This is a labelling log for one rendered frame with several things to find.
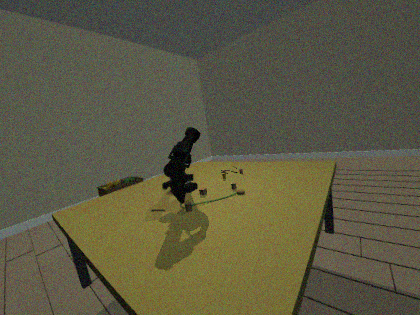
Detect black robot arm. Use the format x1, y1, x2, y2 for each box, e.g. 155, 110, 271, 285
163, 127, 201, 183

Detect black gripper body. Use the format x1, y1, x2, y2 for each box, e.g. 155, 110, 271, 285
162, 170, 198, 193

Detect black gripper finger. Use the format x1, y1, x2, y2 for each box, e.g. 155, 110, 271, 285
170, 189, 181, 203
176, 191, 186, 204

